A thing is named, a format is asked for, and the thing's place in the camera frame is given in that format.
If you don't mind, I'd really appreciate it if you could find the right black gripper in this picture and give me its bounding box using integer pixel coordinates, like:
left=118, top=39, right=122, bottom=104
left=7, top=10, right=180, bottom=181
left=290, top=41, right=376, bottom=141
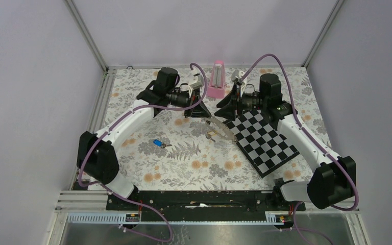
left=214, top=83, right=267, bottom=122

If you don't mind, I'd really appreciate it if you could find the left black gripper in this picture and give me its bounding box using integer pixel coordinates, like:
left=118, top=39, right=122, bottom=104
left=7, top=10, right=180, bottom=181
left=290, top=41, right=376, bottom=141
left=166, top=87, right=211, bottom=118

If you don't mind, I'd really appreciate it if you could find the yellow tagged key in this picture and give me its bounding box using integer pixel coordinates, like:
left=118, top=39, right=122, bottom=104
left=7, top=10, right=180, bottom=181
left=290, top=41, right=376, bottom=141
left=206, top=132, right=216, bottom=142

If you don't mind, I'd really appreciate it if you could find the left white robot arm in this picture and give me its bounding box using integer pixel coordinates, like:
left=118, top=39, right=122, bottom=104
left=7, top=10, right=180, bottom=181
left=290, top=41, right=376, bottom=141
left=77, top=63, right=211, bottom=210

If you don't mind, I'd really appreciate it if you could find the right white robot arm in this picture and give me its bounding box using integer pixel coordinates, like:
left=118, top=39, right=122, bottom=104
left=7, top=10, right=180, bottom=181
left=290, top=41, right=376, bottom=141
left=215, top=71, right=359, bottom=211

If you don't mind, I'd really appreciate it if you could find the pink metronome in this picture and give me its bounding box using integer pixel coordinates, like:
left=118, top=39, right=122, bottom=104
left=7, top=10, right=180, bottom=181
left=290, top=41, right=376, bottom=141
left=207, top=60, right=226, bottom=99

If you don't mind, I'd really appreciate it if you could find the blue tagged key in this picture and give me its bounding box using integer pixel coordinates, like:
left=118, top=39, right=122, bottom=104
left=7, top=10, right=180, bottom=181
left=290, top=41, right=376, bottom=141
left=153, top=139, right=171, bottom=149

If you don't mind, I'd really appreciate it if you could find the floral patterned table mat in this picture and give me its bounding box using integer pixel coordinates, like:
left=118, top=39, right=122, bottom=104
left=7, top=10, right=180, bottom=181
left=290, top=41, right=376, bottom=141
left=101, top=67, right=332, bottom=190

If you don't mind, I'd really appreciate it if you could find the black white chessboard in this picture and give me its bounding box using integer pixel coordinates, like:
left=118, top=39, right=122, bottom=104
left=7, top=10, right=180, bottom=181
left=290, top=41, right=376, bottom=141
left=226, top=110, right=299, bottom=178

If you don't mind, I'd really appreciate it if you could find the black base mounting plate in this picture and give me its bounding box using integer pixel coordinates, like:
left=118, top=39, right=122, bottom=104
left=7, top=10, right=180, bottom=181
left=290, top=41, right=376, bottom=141
left=106, top=190, right=297, bottom=223

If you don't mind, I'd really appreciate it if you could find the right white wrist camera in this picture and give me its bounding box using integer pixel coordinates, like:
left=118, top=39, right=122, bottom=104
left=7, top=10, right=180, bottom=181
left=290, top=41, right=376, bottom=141
left=231, top=69, right=247, bottom=89

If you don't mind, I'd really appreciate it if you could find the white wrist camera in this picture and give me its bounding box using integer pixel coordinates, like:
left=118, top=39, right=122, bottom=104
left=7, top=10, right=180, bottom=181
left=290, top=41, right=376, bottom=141
left=231, top=69, right=247, bottom=89
left=188, top=73, right=205, bottom=97

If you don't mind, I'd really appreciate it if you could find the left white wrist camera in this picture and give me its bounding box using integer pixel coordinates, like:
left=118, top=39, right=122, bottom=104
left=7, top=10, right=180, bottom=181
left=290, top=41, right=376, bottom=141
left=188, top=73, right=205, bottom=97

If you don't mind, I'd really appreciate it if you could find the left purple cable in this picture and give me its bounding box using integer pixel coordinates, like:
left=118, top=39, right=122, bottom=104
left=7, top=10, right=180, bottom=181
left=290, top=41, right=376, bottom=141
left=78, top=62, right=208, bottom=243

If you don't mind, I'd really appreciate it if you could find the purple cable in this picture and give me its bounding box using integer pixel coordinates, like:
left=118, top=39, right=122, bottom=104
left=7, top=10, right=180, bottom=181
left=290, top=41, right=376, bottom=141
left=78, top=62, right=208, bottom=243
left=238, top=53, right=356, bottom=245

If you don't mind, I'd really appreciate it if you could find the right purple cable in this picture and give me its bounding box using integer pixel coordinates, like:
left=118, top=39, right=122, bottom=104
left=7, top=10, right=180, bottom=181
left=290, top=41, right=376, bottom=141
left=238, top=53, right=356, bottom=245

